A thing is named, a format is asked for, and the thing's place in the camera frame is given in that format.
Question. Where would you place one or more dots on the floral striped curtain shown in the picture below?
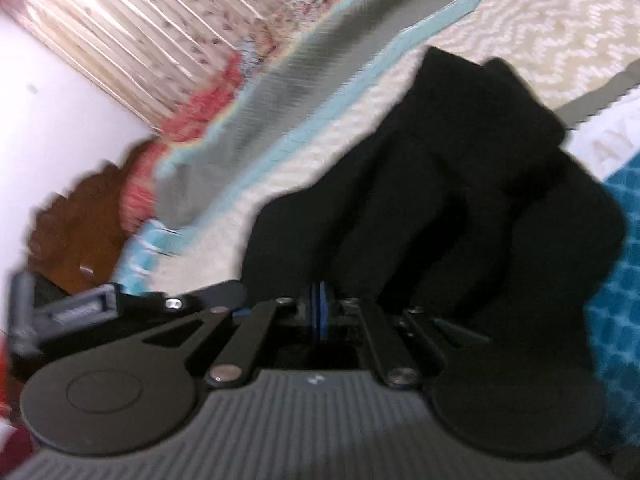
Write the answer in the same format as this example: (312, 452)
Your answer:
(125, 35)

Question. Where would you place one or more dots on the teal patterned cloth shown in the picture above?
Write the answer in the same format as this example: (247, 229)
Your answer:
(620, 310)

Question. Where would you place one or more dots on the grey quilt with teal border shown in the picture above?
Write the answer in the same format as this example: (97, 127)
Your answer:
(300, 85)

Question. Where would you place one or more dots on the beige chevron bed sheet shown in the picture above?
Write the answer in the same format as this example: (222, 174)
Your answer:
(525, 25)

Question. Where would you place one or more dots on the brown wooden headboard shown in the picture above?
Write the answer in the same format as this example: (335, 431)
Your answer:
(75, 240)

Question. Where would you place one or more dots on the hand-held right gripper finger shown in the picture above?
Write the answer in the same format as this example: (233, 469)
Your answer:
(314, 310)
(326, 310)

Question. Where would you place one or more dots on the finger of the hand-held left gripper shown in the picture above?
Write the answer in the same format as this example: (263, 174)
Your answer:
(215, 294)

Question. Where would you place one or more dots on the red patchwork quilt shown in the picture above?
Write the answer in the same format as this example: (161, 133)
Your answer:
(210, 100)

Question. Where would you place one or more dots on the black pants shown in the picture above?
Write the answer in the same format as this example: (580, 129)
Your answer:
(450, 185)

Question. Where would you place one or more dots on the white cloth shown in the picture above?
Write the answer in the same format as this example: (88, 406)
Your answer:
(600, 145)

